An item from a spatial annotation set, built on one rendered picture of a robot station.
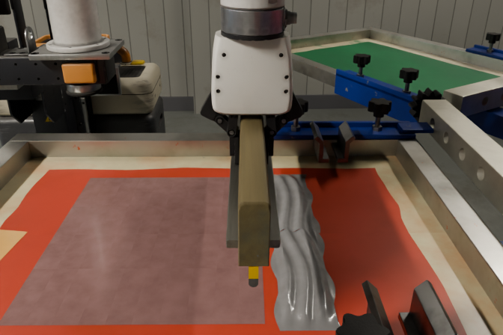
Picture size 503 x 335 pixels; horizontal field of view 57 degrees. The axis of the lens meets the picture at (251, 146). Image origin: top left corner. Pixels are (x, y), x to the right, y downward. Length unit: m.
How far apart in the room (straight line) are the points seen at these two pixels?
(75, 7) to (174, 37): 2.76
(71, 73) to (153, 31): 2.76
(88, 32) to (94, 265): 0.51
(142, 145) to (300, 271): 0.44
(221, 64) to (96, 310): 0.32
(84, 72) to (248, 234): 0.64
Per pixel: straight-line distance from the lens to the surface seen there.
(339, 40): 1.90
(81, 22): 0.99
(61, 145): 0.96
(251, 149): 0.51
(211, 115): 0.59
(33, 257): 0.70
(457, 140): 0.86
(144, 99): 1.58
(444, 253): 0.70
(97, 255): 0.68
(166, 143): 0.90
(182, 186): 0.81
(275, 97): 0.56
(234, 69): 0.55
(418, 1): 3.92
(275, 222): 0.50
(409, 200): 0.80
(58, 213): 0.79
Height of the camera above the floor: 1.36
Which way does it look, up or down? 25 degrees down
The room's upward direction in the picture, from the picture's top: straight up
